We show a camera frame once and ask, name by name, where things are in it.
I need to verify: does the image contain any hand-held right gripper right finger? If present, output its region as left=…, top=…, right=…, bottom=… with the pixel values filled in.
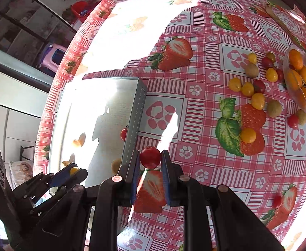
left=161, top=150, right=286, bottom=251

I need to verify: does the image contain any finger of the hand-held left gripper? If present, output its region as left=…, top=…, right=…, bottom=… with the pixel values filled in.
left=31, top=185, right=68, bottom=217
left=13, top=162, right=89, bottom=202

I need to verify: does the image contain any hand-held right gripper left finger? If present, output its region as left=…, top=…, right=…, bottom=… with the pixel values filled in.
left=17, top=150, right=141, bottom=251

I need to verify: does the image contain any grey metal tray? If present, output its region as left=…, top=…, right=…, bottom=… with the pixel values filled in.
left=48, top=76, right=147, bottom=189

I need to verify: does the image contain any printed figure poster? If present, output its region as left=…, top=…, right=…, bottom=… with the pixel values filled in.
left=9, top=159, right=34, bottom=189

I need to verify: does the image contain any black metal rack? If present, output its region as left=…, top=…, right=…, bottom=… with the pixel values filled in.
left=19, top=145, right=36, bottom=161

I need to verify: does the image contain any purple plastic stool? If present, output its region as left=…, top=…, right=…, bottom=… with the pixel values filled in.
left=36, top=42, right=68, bottom=76

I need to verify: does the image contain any green kiwi berry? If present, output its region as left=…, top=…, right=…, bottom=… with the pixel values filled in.
left=296, top=109, right=306, bottom=126
left=245, top=63, right=259, bottom=78
left=267, top=100, right=282, bottom=118

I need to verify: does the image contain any strawberry print checked tablecloth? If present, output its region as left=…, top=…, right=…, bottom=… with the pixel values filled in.
left=34, top=0, right=306, bottom=251

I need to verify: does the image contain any clear plastic bag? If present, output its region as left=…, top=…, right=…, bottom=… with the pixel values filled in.
left=283, top=44, right=306, bottom=114

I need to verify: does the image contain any pile of orange kumquats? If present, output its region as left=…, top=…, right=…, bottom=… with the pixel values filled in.
left=286, top=49, right=306, bottom=105

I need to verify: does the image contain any wooden utensil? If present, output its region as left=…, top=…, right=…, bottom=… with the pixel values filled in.
left=265, top=4, right=301, bottom=38

